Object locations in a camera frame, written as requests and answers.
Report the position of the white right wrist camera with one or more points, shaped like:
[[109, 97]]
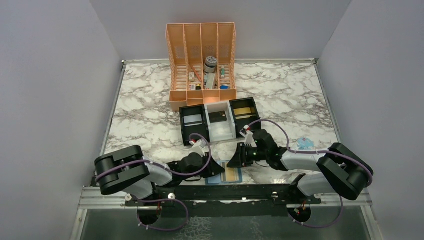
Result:
[[248, 136]]

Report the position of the blue small object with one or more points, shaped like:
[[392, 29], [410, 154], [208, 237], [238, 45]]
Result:
[[224, 87]]

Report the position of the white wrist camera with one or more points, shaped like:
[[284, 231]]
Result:
[[248, 136], [199, 147]]

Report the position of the grey round jar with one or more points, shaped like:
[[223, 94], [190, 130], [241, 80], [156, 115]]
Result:
[[210, 64]]

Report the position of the black credit card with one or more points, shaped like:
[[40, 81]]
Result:
[[217, 117]]

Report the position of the black card bin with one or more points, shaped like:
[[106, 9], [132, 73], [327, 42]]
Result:
[[199, 129], [239, 103]]

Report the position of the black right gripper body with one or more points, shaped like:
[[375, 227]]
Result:
[[250, 154]]

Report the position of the green white small tube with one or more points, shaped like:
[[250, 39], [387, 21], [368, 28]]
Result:
[[222, 72]]

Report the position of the gold credit card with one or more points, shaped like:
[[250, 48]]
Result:
[[245, 113]]

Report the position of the black metal base rail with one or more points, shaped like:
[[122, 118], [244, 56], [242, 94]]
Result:
[[215, 201]]

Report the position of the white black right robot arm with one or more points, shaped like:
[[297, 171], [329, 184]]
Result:
[[335, 169]]

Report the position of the orange plastic file organizer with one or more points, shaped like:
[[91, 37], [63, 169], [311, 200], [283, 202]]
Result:
[[188, 45]]

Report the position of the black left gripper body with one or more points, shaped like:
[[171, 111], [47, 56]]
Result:
[[205, 161]]

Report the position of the black right card bin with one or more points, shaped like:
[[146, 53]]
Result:
[[239, 103]]

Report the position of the blue leather card holder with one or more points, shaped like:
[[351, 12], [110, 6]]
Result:
[[216, 180]]

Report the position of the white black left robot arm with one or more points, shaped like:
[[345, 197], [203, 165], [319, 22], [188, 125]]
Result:
[[128, 170]]

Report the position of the silver credit card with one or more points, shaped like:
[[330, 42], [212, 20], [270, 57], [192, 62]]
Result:
[[192, 120]]

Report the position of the black left card bin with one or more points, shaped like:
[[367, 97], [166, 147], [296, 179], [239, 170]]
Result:
[[199, 129]]

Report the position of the clear blue plastic package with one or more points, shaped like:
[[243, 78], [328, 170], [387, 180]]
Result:
[[304, 144]]

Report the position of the white middle card bin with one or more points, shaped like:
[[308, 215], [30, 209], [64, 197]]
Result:
[[220, 131]]

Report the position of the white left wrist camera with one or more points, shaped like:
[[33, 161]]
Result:
[[199, 147]]

